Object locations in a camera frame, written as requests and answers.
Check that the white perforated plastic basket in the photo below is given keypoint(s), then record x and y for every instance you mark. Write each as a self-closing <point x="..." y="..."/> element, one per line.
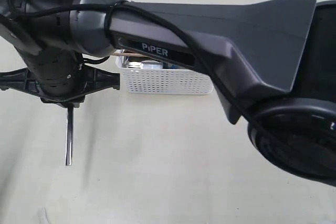
<point x="169" y="80"/>

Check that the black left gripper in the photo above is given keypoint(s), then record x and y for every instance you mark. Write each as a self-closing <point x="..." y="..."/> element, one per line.
<point x="59" y="76"/>

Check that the steel cup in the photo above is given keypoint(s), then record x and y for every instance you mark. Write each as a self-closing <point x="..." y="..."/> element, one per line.
<point x="147" y="64"/>

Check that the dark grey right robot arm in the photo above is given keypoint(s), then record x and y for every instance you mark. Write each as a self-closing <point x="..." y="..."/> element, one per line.
<point x="271" y="63"/>

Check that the wooden chopstick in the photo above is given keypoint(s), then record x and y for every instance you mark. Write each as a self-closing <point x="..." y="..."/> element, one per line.
<point x="127" y="54"/>

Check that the silver table knife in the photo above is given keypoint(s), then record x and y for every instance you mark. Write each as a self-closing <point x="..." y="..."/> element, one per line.
<point x="69" y="136"/>

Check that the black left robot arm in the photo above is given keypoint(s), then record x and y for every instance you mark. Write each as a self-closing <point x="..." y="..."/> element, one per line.
<point x="60" y="42"/>

